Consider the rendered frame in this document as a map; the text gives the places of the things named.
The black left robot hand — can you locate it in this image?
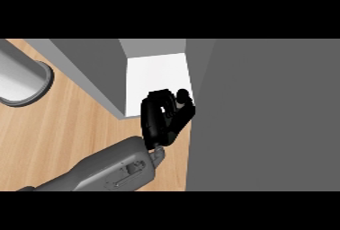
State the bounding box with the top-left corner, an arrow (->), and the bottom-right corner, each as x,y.
139,87 -> 198,151

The grey cabinet with white inside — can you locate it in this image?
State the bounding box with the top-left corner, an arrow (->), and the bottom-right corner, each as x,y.
24,38 -> 196,121

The large flat dark grey door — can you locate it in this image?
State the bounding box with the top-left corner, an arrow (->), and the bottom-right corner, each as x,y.
185,38 -> 340,192

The grey rounded appliance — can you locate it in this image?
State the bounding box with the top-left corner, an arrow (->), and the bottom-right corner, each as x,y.
0,38 -> 56,108

